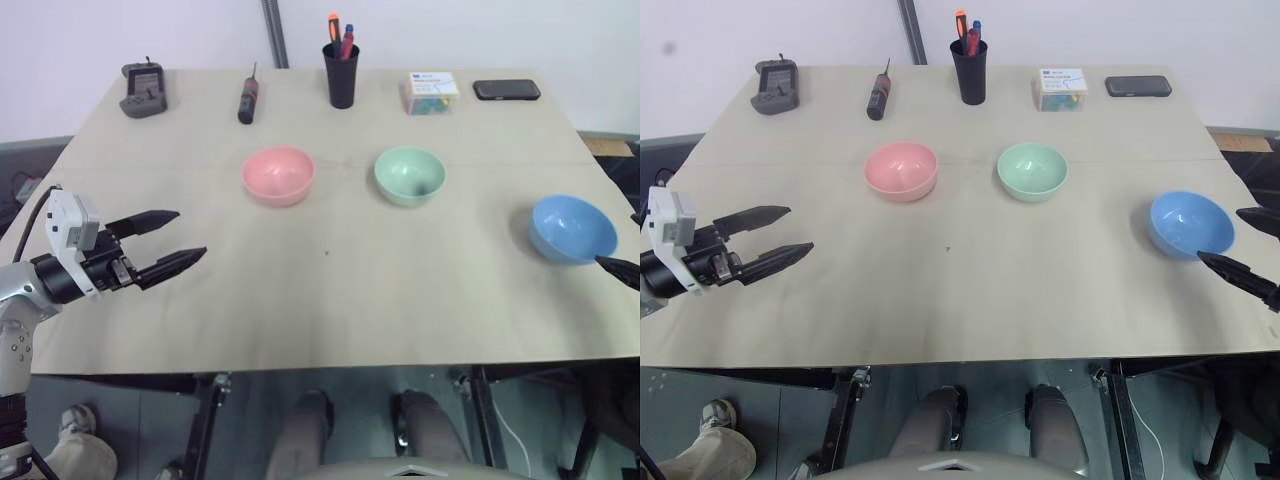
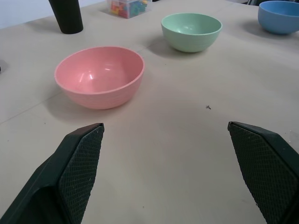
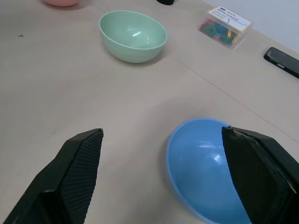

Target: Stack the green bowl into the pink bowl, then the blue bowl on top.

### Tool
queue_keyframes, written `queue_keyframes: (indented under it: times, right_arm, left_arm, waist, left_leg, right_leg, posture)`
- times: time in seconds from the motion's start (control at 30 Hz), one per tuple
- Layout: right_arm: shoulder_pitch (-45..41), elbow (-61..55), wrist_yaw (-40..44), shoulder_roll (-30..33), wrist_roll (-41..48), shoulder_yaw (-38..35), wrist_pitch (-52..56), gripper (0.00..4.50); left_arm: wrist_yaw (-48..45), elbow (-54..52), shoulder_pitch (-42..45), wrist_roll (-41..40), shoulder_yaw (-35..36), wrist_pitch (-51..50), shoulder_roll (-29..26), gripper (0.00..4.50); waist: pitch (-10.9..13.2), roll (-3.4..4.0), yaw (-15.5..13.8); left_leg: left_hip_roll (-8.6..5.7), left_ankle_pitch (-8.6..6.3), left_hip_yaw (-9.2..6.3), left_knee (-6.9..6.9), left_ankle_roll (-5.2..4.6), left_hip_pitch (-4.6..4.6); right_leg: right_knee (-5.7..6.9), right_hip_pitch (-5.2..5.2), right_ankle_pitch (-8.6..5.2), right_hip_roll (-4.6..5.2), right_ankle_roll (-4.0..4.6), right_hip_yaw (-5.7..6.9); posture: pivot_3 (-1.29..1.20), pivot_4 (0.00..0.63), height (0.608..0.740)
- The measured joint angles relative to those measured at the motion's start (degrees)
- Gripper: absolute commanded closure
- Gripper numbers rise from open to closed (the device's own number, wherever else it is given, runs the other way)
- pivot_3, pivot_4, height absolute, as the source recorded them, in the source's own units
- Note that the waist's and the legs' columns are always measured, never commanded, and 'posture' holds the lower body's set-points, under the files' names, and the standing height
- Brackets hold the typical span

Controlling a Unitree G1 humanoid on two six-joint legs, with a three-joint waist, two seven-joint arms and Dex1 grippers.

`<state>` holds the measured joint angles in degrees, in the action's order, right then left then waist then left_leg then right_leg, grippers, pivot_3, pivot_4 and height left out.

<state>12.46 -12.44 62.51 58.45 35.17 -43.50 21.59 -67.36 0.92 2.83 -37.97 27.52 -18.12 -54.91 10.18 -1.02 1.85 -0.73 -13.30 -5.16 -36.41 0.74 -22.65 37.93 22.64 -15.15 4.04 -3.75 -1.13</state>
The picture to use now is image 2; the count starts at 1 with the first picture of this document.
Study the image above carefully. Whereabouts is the black tapered cup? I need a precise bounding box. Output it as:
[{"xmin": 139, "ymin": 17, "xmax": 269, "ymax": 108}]
[{"xmin": 48, "ymin": 0, "xmax": 84, "ymax": 35}]

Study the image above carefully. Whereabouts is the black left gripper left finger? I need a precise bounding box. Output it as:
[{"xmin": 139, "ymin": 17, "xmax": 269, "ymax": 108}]
[{"xmin": 0, "ymin": 123, "xmax": 105, "ymax": 224}]

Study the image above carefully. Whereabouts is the blue plastic bowl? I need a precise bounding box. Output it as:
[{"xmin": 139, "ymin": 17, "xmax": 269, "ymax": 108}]
[{"xmin": 257, "ymin": 0, "xmax": 299, "ymax": 35}]

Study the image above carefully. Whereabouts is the green plastic bowl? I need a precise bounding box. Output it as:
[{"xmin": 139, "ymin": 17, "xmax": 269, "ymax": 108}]
[{"xmin": 161, "ymin": 13, "xmax": 223, "ymax": 53}]

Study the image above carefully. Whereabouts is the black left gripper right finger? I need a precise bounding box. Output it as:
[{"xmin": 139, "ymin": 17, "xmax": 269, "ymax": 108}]
[{"xmin": 228, "ymin": 121, "xmax": 299, "ymax": 224}]

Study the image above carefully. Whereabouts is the pink plastic bowl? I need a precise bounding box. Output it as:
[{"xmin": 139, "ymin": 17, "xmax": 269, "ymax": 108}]
[{"xmin": 54, "ymin": 46, "xmax": 146, "ymax": 110}]

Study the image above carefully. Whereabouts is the clear box of colourful pieces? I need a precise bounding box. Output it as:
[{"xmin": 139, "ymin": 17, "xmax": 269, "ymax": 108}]
[{"xmin": 106, "ymin": 0, "xmax": 154, "ymax": 20}]

